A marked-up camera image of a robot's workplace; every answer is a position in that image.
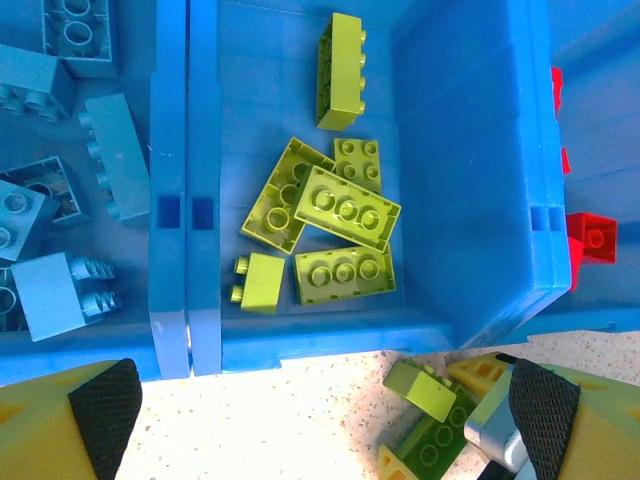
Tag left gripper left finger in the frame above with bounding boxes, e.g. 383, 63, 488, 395
0, 357, 144, 480

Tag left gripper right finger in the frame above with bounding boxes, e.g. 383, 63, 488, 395
507, 358, 640, 480

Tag square green lego brick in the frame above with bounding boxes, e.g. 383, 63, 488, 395
382, 358, 459, 422
229, 252, 287, 316

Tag blue lego brick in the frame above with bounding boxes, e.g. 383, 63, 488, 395
0, 155, 91, 229
77, 93, 151, 229
0, 179, 61, 262
40, 0, 120, 79
0, 267, 29, 334
0, 43, 79, 124
10, 252, 124, 344

